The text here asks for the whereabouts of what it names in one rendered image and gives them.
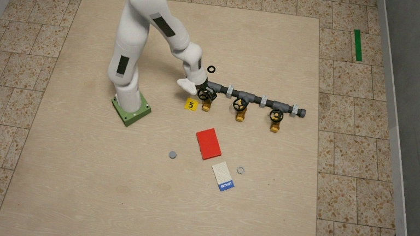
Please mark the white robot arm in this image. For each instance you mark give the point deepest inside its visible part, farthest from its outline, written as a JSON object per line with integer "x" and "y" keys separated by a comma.
{"x": 131, "y": 37}

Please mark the grey round disc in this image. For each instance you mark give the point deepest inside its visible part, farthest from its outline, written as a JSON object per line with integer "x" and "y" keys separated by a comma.
{"x": 172, "y": 154}

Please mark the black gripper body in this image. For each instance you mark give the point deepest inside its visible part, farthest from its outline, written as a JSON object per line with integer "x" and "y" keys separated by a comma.
{"x": 203, "y": 86}

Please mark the grey pipe manifold with three valves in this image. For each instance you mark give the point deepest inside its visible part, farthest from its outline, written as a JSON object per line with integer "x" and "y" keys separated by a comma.
{"x": 246, "y": 97}

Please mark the red flat rectangular block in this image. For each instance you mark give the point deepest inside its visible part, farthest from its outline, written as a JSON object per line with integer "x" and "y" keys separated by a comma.
{"x": 208, "y": 144}

